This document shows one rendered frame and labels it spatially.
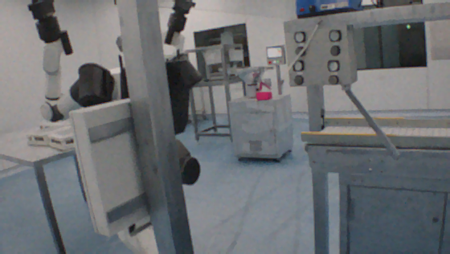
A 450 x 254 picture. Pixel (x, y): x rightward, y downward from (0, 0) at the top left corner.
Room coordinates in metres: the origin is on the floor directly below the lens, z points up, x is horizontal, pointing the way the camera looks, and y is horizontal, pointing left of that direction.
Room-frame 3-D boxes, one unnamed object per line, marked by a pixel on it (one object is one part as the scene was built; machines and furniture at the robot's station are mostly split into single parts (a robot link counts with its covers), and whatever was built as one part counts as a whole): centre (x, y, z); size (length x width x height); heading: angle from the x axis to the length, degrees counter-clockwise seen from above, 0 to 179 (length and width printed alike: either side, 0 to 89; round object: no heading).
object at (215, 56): (5.04, -0.08, 0.75); 1.43 x 1.06 x 1.50; 59
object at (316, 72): (1.15, -0.36, 1.25); 0.22 x 0.11 x 0.20; 55
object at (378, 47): (5.67, -2.98, 1.43); 1.38 x 0.01 x 1.16; 59
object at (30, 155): (2.43, 1.30, 0.88); 1.50 x 1.10 x 0.04; 55
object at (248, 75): (4.26, -0.45, 0.95); 0.49 x 0.36 x 0.37; 59
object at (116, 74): (1.34, 0.29, 1.16); 0.34 x 0.30 x 0.36; 134
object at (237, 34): (7.40, -0.08, 1.43); 1.32 x 0.01 x 1.11; 59
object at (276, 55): (4.21, -0.71, 1.07); 0.23 x 0.10 x 0.62; 59
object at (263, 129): (4.20, -0.46, 0.38); 0.63 x 0.57 x 0.76; 59
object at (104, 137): (0.67, 0.23, 1.08); 0.17 x 0.06 x 0.26; 145
